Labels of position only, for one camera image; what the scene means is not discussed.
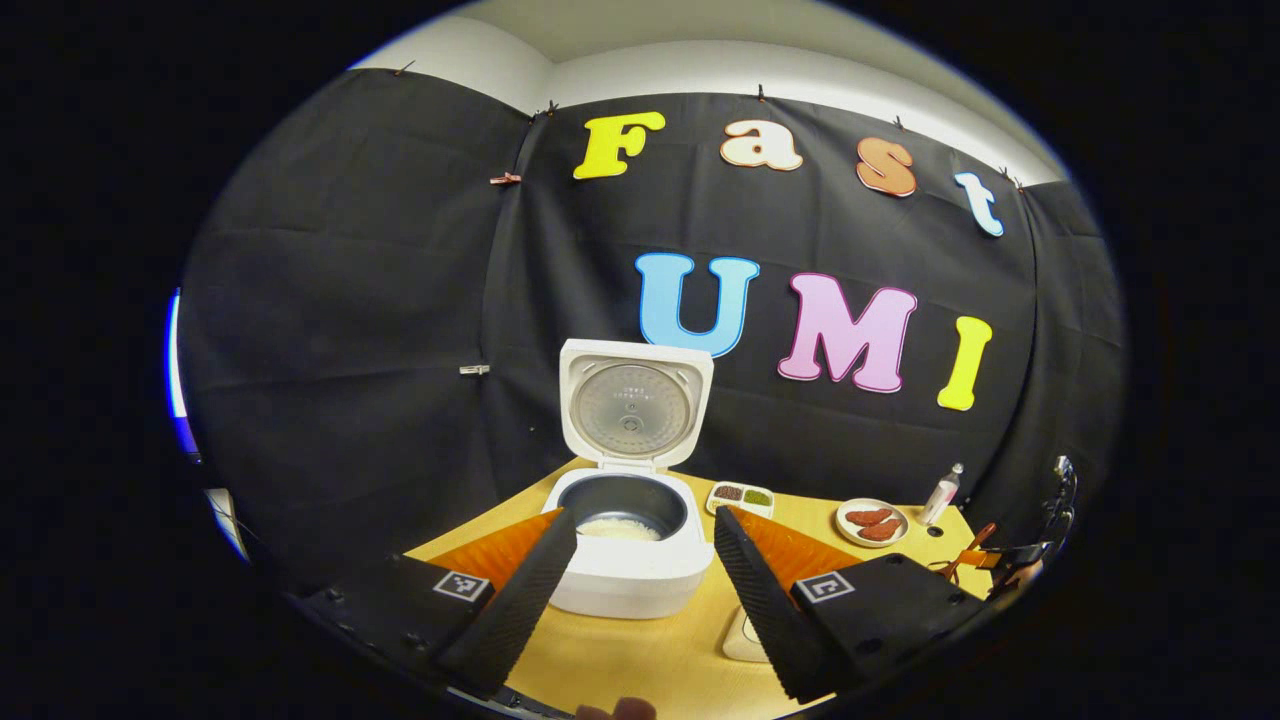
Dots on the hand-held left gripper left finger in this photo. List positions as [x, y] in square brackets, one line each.
[515, 610]

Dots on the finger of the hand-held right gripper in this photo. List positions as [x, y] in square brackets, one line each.
[1015, 556]

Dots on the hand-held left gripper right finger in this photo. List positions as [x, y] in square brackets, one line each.
[765, 610]

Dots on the wooden spoon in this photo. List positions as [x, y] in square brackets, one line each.
[975, 542]

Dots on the white rice cooker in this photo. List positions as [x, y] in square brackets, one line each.
[635, 590]

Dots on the white rice pile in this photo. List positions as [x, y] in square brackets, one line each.
[620, 529]

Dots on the clear plastic tray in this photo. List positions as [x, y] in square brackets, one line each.
[738, 640]

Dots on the small clear bottle pink label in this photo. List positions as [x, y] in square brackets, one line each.
[941, 495]

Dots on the white round plate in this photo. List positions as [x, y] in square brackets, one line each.
[850, 535]

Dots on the white divided grain dish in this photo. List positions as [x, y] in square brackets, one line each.
[742, 497]

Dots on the red meat piece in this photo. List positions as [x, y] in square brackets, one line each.
[882, 530]
[868, 517]

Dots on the black backdrop cloth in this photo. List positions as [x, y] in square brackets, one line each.
[380, 330]

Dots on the copper cloth clip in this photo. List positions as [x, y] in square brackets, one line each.
[505, 179]

